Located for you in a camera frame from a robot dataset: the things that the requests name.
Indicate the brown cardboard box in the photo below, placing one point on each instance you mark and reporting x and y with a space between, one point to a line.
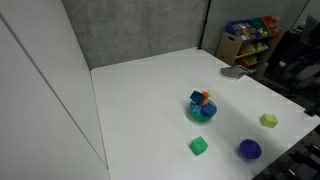
227 48

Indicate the black stand pole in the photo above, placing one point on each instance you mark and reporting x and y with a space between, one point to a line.
204 25

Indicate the green plastic bowl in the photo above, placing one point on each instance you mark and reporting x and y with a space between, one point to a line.
195 117

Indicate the light blue toy piece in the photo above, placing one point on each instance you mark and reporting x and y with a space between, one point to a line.
196 109

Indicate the grey metal mounting plate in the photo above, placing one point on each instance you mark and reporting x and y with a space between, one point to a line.
234 72

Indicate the lime green building block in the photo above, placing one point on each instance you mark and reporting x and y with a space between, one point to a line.
268 120

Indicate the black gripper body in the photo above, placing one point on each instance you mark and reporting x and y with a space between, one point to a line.
296 58

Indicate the black table edge bracket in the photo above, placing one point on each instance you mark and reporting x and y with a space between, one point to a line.
311 108

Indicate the purple bumpy ball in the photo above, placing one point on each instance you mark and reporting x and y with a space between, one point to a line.
250 149

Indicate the orange toy block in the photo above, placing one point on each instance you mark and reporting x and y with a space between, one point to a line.
206 95

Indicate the colourful toy storage shelf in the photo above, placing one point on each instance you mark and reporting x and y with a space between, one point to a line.
251 33

